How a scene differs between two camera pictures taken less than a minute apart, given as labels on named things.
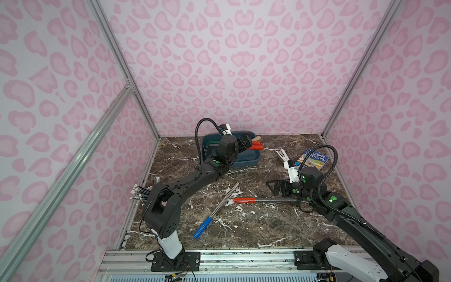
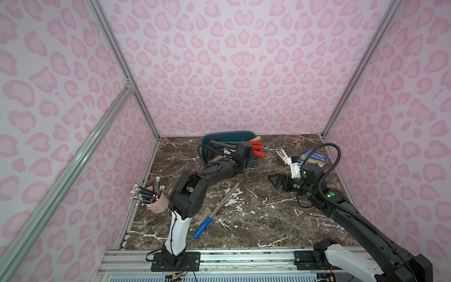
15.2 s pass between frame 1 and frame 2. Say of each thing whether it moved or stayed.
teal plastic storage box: stayed
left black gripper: moved
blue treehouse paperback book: stayed
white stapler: stayed
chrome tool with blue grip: stayed
